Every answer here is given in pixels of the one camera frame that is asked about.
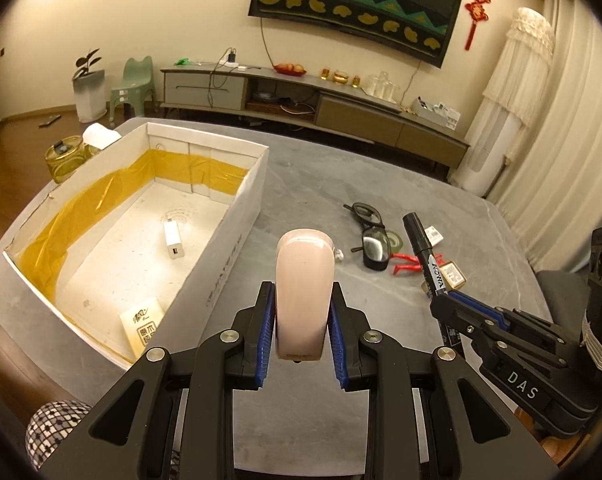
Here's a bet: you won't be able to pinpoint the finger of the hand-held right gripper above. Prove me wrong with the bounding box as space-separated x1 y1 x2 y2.
448 288 582 347
429 296 572 374

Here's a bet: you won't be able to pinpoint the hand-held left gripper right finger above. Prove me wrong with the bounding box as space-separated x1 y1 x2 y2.
328 281 564 480

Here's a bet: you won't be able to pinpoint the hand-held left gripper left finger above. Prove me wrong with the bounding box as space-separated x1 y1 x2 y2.
38 281 277 480

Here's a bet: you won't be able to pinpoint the gold tin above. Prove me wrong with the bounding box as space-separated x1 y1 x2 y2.
422 260 468 295

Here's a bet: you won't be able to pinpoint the pink stapler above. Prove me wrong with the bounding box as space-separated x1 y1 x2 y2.
273 229 344 362

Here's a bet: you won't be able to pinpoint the black marker pen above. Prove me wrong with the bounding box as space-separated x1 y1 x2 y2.
402 212 464 348

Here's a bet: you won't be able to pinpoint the red toy figure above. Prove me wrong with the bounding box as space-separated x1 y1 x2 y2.
392 252 424 277

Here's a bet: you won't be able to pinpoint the black safety glasses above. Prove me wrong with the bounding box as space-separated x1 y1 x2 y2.
343 201 404 271

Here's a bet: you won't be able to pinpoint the cream tissue pack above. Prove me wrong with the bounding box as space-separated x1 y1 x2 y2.
120 296 164 360

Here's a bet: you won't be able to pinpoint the white charger plug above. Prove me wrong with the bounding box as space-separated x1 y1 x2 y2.
162 220 186 260

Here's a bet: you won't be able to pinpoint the white cardboard box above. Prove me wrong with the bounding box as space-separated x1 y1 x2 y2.
0 121 270 372

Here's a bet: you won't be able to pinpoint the cream curtain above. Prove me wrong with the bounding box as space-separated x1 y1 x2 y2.
496 0 602 281

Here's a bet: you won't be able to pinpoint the white organiser box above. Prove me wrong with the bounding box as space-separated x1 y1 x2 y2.
412 96 462 131

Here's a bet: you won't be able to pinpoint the standing air conditioner lace cover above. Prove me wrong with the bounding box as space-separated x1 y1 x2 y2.
448 7 556 196

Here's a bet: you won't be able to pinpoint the long grey TV cabinet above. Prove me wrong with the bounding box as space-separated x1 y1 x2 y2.
159 62 470 171

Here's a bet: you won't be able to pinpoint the checked clothing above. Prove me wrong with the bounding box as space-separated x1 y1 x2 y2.
25 399 94 473

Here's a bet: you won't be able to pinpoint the clear glass cup set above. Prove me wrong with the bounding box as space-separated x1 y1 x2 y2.
362 71 401 101

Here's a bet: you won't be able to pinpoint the white toilet paper roll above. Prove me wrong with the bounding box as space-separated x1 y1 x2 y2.
82 123 122 150

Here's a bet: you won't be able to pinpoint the white power strip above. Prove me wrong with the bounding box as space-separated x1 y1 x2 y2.
218 49 247 70

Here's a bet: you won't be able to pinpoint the green plastic chair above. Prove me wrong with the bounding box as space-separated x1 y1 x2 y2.
106 56 154 128

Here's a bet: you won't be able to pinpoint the potted plant in white pot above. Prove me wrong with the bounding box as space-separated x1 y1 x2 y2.
72 48 106 123

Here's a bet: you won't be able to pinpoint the black TV cable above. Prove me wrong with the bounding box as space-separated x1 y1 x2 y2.
260 17 275 68

